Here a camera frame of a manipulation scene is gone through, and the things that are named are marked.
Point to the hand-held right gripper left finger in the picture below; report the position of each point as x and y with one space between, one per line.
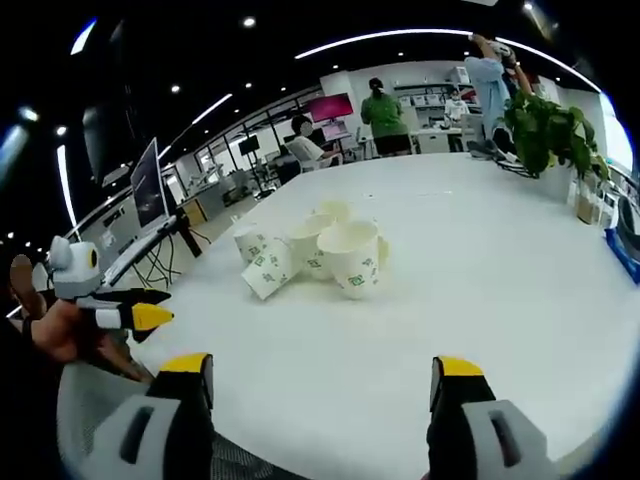
150 435

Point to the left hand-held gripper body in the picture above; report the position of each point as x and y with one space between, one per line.
72 272

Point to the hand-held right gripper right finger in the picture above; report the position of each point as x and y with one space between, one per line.
480 440

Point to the pile of paper cups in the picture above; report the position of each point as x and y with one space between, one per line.
350 260

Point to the person's left hand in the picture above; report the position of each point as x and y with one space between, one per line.
60 330

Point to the grey mesh office chair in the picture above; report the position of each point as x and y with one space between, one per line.
85 400

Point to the silver computer monitor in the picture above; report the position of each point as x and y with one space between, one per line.
147 185

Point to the white table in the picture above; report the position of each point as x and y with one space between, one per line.
450 310

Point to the black screen on stand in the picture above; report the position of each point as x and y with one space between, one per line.
249 144

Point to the glass plant jar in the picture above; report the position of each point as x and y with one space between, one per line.
587 202

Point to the pink lit screen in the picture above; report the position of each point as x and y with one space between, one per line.
330 107

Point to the green leafy plant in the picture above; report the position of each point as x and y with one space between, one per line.
545 130

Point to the curved ceiling light strip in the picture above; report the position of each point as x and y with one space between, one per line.
450 34

